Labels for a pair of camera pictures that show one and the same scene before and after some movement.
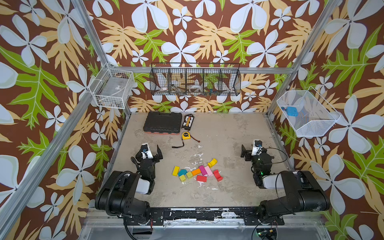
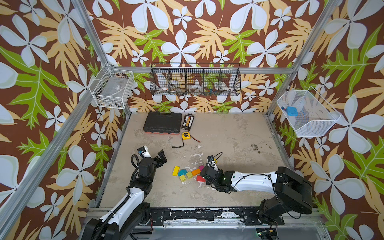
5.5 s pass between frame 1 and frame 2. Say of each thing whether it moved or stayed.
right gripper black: moved
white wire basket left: stayed
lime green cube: stayed
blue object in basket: stayed
